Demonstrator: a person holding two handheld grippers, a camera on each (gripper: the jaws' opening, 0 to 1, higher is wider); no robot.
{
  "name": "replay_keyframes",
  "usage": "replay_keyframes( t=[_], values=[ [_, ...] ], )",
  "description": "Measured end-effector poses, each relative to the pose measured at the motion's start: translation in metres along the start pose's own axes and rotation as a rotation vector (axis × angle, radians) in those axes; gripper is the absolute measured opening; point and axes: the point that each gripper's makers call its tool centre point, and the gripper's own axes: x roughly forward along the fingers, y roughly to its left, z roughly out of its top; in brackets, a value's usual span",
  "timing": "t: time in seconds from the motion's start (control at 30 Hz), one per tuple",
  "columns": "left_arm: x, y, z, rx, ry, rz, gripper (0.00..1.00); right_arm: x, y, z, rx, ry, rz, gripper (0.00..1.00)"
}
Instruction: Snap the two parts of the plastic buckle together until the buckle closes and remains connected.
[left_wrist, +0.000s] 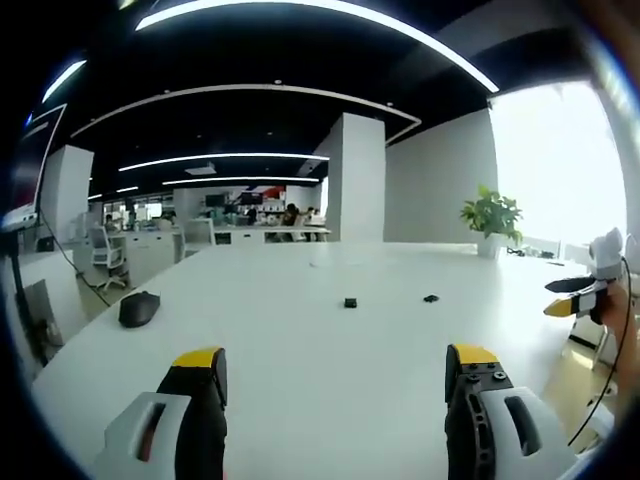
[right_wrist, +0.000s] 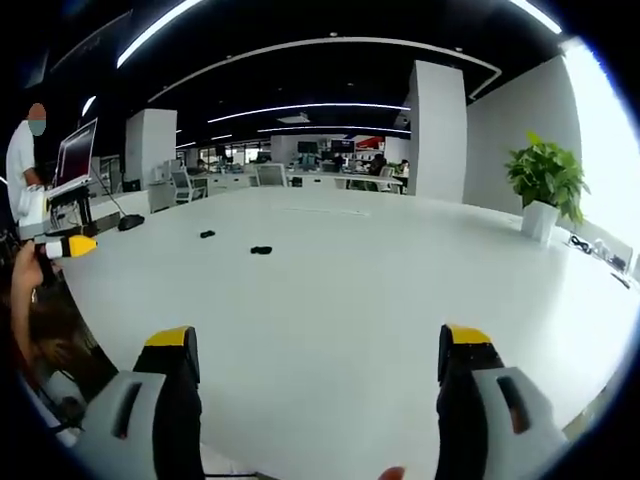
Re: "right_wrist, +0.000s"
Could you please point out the black plastic buckle part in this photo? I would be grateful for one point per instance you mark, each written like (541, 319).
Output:
(261, 250)
(207, 233)

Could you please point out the person's left hand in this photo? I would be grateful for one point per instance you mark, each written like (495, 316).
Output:
(25, 272)

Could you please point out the black laptop stand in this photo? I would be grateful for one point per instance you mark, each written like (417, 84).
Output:
(75, 210)

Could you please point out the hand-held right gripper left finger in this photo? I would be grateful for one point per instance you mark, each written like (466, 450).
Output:
(135, 400)

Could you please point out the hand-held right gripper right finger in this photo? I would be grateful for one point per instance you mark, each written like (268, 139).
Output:
(505, 405)

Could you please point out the black desk microphone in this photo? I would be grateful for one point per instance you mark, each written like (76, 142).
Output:
(131, 222)

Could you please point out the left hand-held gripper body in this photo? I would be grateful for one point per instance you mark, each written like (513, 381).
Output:
(31, 210)

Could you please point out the open laptop computer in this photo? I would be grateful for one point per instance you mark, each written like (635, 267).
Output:
(75, 155)

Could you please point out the background computer monitor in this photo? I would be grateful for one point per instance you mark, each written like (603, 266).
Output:
(307, 148)
(343, 146)

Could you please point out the long ceiling light strip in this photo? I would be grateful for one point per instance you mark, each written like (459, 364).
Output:
(310, 107)
(155, 30)
(537, 15)

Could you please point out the white office chair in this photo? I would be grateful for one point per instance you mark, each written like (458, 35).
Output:
(271, 175)
(181, 184)

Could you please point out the person's right hand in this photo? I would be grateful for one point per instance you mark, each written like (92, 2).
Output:
(391, 474)

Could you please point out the potted green plant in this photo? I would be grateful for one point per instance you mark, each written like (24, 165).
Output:
(545, 175)

